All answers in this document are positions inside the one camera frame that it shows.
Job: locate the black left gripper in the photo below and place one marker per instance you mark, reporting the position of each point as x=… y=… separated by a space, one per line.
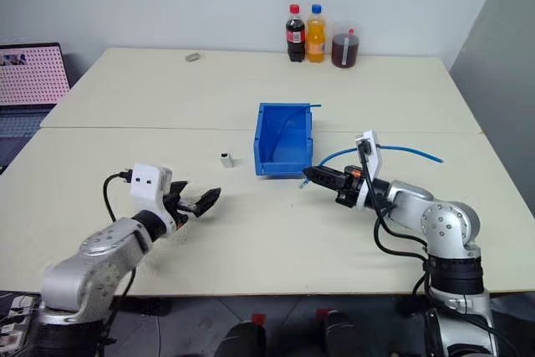
x=179 y=208

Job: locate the blue plastic bin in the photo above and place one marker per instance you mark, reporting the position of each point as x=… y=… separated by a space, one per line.
x=294 y=146

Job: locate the clear cup dark red liquid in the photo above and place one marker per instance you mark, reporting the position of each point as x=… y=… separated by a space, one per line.
x=346 y=49

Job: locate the black white patterned object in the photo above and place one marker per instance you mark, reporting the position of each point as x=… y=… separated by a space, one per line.
x=16 y=319

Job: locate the small grey oval object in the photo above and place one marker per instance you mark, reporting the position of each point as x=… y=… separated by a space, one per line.
x=192 y=57

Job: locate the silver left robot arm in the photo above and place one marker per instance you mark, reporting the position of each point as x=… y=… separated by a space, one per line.
x=96 y=256

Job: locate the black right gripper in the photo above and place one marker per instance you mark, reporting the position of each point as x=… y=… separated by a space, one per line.
x=351 y=187

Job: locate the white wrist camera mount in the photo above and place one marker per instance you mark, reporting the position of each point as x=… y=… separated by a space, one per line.
x=146 y=183
x=372 y=152

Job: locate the open laptop pink screen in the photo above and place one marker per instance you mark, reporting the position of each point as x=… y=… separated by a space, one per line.
x=31 y=77

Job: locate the orange soda bottle blue cap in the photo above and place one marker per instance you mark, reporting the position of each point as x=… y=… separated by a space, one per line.
x=316 y=37

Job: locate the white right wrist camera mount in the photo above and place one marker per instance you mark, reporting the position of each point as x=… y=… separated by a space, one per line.
x=372 y=152

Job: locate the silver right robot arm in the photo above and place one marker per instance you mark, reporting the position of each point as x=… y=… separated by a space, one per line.
x=443 y=223

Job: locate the cola bottle red cap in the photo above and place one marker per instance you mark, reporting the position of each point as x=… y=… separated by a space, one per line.
x=295 y=35

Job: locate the dark rounded shape red tab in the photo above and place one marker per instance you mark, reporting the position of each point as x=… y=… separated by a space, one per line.
x=336 y=334
x=244 y=338

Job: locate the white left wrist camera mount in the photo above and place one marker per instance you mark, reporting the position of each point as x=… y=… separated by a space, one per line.
x=146 y=183

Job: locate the small white coupler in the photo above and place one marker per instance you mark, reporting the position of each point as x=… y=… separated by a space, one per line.
x=226 y=159

